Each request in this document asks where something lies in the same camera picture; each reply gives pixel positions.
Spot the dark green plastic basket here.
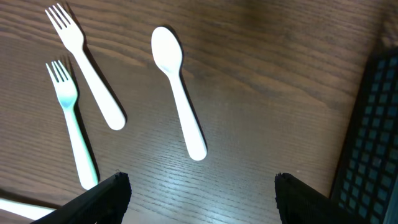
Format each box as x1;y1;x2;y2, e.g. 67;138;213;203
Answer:
330;48;397;224

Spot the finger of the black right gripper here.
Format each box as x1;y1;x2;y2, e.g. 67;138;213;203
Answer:
275;173;354;224

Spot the white plastic fork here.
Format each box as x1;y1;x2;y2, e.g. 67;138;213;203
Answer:
46;60;98;190
1;198;55;220
45;4;126;131

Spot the white plastic spoon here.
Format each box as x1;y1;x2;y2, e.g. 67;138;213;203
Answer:
151;27;207;161

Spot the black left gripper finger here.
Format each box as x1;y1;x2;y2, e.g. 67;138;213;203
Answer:
32;172;132;224

